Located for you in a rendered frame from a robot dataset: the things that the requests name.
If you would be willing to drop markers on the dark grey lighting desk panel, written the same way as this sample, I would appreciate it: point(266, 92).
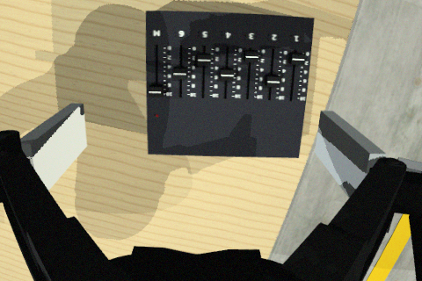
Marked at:
point(229, 105)

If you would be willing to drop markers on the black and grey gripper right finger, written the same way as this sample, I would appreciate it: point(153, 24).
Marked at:
point(344, 249)

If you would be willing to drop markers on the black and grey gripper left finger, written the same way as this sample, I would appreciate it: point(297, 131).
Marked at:
point(55, 248)

